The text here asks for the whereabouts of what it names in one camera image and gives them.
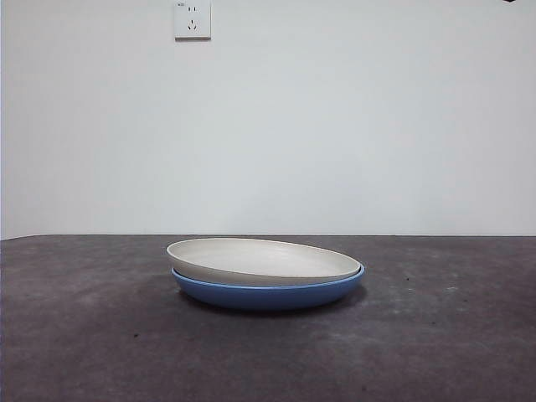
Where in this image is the white round plate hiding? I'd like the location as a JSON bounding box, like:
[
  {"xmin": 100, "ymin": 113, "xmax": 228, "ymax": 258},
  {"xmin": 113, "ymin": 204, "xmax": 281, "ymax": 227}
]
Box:
[{"xmin": 166, "ymin": 237, "xmax": 362, "ymax": 286}]

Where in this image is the blue round plate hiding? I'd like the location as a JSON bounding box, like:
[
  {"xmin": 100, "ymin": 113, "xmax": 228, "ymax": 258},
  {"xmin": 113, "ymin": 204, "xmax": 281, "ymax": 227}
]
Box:
[{"xmin": 170, "ymin": 263, "xmax": 366, "ymax": 312}]

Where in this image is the white wall socket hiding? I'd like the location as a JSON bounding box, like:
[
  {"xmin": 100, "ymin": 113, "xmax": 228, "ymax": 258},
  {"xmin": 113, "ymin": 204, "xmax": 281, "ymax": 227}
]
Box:
[{"xmin": 174, "ymin": 0, "xmax": 213, "ymax": 42}]

